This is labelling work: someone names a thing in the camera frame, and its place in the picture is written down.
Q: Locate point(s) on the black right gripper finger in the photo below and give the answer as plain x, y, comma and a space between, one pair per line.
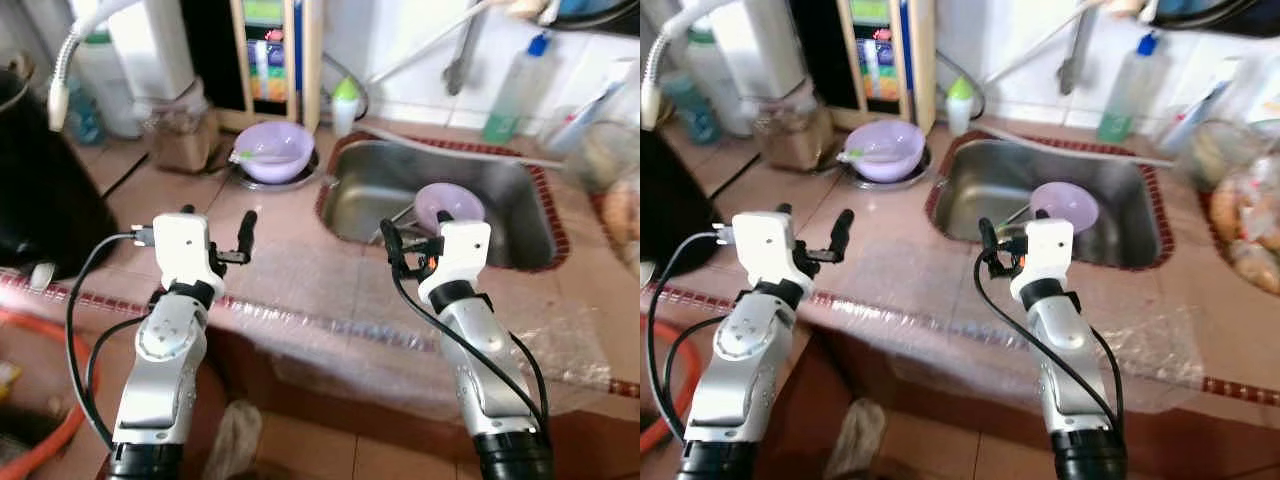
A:
987, 243
390, 245

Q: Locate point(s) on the large steel bowl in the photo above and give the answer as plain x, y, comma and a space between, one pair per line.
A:
300, 185
915, 180

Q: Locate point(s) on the lilac plastic bowl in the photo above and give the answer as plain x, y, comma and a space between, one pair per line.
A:
280, 150
450, 205
1065, 205
890, 148

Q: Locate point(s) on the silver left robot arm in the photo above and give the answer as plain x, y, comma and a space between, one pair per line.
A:
745, 345
165, 345

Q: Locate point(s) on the stainless steel sink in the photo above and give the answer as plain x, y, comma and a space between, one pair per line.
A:
1000, 175
500, 180

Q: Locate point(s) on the glass jar brown contents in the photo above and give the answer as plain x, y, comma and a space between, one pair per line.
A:
182, 135
795, 135

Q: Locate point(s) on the clear bubble wrap sheet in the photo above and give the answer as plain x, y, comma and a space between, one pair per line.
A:
930, 300
330, 300

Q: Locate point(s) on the black electric kettle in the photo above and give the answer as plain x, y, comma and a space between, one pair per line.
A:
670, 210
40, 200

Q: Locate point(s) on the teal plastic bottle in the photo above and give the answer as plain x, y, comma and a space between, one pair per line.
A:
85, 120
690, 112

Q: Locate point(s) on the small white bottle green cap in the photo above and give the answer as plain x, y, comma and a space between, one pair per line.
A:
345, 110
959, 107

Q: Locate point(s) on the white jug green lid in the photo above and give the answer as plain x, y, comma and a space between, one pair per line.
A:
105, 90
715, 80

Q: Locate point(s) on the clear bag of food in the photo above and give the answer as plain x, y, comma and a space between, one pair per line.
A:
1250, 230
622, 215

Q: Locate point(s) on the small white plug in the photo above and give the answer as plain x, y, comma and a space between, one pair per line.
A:
42, 277

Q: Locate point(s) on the white water filter unit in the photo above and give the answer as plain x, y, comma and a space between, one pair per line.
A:
165, 40
760, 40

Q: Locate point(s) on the beige water ionizer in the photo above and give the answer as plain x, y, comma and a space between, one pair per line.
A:
880, 60
270, 60

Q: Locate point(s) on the dish soap bottle blue cap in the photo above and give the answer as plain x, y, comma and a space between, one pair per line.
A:
510, 100
1125, 100

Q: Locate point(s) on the grey mop head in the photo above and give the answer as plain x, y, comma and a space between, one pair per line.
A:
232, 440
860, 435

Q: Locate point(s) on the clear plastic container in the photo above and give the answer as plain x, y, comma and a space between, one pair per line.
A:
605, 155
1215, 150

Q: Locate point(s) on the white slanted pipe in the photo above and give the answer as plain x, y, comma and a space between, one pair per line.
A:
1030, 50
420, 50

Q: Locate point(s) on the white and blue tube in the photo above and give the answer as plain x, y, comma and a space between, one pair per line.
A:
1200, 105
595, 105

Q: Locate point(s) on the black pan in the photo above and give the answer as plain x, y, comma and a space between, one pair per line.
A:
1215, 15
600, 15

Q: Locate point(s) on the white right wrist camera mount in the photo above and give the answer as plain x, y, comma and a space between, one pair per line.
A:
458, 255
1045, 255

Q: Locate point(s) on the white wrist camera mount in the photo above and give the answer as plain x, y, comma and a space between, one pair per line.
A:
765, 250
458, 255
185, 250
1045, 255

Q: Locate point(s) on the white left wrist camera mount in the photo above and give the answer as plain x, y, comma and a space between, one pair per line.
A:
185, 250
765, 250

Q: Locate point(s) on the metal wall faucet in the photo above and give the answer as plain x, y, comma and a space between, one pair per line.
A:
1075, 55
462, 60

